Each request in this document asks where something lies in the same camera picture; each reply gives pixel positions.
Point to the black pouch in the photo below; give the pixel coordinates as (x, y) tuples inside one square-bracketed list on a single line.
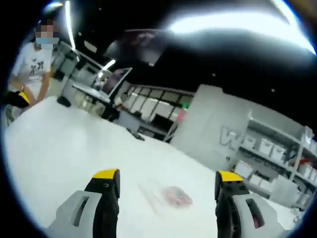
[(63, 101)]

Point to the curved computer monitor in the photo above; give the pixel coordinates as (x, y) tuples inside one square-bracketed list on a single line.
[(116, 81)]

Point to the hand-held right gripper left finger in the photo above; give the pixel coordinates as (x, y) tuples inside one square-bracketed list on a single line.
[(84, 215)]

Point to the group of white storage bins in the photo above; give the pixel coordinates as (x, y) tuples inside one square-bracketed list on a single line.
[(266, 146)]

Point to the clear resealable bag pink contents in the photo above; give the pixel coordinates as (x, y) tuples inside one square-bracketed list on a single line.
[(177, 194)]

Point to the grey metal storage rack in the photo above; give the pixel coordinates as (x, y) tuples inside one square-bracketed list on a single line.
[(298, 155)]

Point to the hanging dark display screen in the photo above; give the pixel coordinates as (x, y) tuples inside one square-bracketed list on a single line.
[(138, 47)]

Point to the long ceiling light strip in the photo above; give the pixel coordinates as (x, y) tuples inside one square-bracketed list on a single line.
[(223, 27)]

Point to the short ceiling light strip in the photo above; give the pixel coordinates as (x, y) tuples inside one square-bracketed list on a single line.
[(70, 29)]

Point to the grey standing desk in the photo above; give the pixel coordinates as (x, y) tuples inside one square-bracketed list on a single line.
[(91, 90)]

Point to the grey flat panel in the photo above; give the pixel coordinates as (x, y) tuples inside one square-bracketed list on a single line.
[(283, 194)]

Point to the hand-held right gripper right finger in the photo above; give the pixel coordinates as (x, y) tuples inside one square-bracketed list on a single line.
[(242, 215)]

